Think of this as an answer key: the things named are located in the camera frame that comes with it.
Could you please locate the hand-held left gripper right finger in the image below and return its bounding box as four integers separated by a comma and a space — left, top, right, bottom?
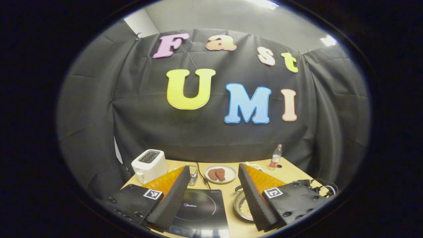
238, 163, 328, 232

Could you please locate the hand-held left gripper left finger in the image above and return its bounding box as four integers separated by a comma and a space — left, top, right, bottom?
103, 165, 192, 232

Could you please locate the steel pot with black handles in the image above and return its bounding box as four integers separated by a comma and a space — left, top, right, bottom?
234, 186, 256, 221

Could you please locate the black induction cooktop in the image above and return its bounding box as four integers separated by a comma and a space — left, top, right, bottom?
169, 189, 230, 238

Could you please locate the large pile of soybeans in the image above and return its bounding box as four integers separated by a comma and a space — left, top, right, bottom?
242, 200, 254, 217

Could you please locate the white divided dish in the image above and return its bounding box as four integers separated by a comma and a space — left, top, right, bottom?
245, 161, 264, 172

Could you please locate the round white plate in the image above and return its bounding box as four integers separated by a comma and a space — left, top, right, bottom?
204, 164, 237, 184

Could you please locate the white toaster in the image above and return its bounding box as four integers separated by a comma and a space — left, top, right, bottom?
131, 149, 168, 185

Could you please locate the clear plastic water bottle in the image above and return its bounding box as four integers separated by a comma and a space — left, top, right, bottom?
268, 144, 283, 171

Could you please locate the black backdrop cloth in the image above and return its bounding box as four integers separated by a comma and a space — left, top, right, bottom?
56, 20, 370, 199

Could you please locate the metal wire basket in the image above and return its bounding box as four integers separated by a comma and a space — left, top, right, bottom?
186, 164, 199, 186

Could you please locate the black power cable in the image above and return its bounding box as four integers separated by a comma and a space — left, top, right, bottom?
195, 162, 211, 190

